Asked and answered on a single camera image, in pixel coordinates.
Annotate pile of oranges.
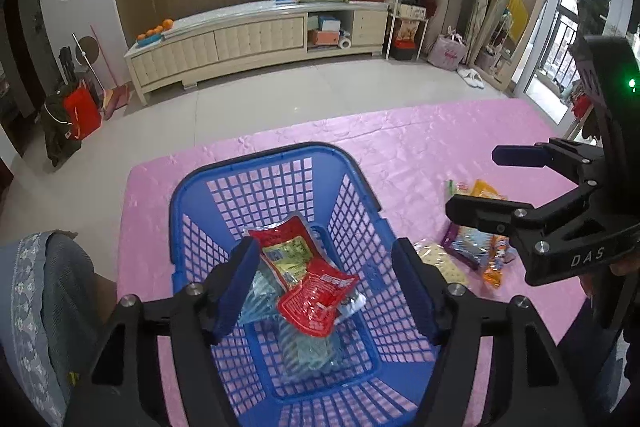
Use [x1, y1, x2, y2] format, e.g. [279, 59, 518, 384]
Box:
[137, 19, 174, 42]

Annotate standing arched mirror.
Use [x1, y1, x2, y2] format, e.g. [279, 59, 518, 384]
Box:
[481, 0, 557, 96]

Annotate grey patterned chair cover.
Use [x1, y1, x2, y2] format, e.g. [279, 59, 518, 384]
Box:
[0, 231, 119, 427]

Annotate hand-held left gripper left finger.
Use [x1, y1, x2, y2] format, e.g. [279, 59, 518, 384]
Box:
[65, 238, 261, 427]

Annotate purple snack packet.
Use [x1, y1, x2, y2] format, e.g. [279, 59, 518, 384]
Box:
[442, 223, 497, 269]

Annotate red snack packet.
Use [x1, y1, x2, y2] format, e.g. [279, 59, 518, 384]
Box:
[276, 259, 361, 339]

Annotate red packet with yellow label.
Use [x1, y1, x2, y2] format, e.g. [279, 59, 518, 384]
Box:
[245, 215, 367, 326]

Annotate dark bag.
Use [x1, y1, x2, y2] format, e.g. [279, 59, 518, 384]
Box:
[40, 89, 84, 168]

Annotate mop with white handle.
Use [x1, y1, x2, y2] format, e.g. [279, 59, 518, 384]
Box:
[72, 33, 109, 108]

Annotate pink tablecloth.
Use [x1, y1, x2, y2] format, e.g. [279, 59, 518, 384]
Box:
[115, 99, 597, 427]

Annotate red paper bag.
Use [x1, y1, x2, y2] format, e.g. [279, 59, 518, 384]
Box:
[62, 86, 104, 142]

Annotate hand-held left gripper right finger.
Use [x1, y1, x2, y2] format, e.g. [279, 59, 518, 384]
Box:
[392, 238, 586, 427]

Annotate glass sliding door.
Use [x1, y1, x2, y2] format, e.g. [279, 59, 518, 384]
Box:
[520, 0, 640, 118]

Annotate orange box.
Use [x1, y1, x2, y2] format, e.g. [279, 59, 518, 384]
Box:
[307, 29, 341, 46]

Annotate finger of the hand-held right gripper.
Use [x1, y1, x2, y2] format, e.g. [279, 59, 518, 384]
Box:
[444, 187, 608, 258]
[492, 138, 606, 188]

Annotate red hanging clothes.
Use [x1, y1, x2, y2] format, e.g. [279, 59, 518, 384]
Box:
[569, 92, 595, 120]

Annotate pink tote bag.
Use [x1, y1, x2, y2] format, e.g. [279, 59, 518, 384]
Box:
[430, 31, 470, 69]

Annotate person's right hand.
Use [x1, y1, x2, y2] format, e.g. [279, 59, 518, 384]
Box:
[610, 251, 640, 279]

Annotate pale yellow snack packet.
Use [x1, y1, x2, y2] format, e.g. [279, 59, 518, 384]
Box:
[414, 241, 469, 286]

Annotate pink broom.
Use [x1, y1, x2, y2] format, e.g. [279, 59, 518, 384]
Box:
[89, 25, 131, 118]

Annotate round brown wall panel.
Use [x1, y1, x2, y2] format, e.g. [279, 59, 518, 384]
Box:
[75, 35, 101, 63]

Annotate light blue snack packet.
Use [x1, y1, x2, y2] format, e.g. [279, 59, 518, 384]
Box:
[277, 321, 347, 379]
[237, 267, 282, 329]

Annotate cream TV cabinet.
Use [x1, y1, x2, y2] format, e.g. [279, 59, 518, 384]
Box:
[123, 0, 391, 107]

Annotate orange sausage packet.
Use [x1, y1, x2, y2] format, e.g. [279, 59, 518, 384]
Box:
[482, 234, 512, 289]

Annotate blue plastic basket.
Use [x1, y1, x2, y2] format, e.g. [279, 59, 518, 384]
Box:
[168, 141, 444, 427]

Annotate white shelf rack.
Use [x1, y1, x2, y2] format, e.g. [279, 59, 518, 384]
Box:
[372, 0, 441, 60]

